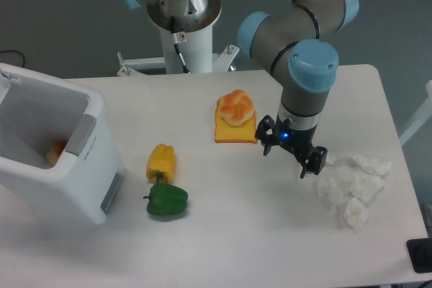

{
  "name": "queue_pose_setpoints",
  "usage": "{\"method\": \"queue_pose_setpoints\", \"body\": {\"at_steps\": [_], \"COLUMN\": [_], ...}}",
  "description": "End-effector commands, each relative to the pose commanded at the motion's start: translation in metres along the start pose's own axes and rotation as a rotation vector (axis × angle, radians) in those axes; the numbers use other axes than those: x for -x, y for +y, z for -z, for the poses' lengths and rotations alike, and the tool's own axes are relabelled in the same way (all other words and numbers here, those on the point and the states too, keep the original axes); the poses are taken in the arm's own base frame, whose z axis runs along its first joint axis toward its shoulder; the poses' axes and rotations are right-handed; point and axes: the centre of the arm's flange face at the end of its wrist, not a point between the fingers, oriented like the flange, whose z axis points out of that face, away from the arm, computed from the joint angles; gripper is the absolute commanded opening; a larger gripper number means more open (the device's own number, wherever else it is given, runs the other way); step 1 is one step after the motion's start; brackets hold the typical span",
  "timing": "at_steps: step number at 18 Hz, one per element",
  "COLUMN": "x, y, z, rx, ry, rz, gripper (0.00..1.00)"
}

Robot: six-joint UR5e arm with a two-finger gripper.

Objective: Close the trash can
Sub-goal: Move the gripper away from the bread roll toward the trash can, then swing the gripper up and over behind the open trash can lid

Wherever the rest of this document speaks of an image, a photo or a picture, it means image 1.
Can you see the crumpled white tissue top right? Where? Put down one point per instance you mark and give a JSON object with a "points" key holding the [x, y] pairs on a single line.
{"points": [[369, 164]]}

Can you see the white trash can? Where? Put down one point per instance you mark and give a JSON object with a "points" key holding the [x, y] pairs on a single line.
{"points": [[38, 110]]}

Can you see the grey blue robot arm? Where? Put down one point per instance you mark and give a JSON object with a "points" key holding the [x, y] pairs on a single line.
{"points": [[288, 48]]}

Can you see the crumpled white tissue middle right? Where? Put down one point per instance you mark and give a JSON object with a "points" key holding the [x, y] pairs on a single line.
{"points": [[365, 187]]}

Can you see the crumpled white tissue bottom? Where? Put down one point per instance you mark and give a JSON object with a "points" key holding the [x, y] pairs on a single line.
{"points": [[353, 214]]}

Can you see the crumpled white tissue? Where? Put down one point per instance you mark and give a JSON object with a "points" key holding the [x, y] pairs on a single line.
{"points": [[369, 164], [329, 189], [365, 187], [330, 159], [353, 214]]}

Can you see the crumpled white tissue middle left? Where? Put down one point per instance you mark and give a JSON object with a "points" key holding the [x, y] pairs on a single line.
{"points": [[329, 189]]}

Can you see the orange item inside trash can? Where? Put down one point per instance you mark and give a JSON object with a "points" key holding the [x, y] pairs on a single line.
{"points": [[54, 151]]}

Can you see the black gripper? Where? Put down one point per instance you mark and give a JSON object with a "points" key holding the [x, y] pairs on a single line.
{"points": [[296, 142]]}

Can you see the yellow bell pepper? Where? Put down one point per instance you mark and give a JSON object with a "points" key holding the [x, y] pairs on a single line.
{"points": [[161, 164]]}

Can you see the braided bread roll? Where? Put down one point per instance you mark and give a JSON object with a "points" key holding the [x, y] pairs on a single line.
{"points": [[235, 108]]}

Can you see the toast slice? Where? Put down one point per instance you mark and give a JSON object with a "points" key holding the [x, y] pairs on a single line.
{"points": [[226, 133]]}

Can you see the crumpled white tissue top left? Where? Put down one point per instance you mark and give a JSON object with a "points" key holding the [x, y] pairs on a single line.
{"points": [[330, 159]]}

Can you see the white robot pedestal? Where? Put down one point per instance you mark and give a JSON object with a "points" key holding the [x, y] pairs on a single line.
{"points": [[184, 53]]}

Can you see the black device at table edge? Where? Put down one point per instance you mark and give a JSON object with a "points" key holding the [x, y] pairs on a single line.
{"points": [[419, 251]]}

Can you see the green bell pepper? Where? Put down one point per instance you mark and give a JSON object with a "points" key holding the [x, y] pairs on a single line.
{"points": [[166, 200]]}

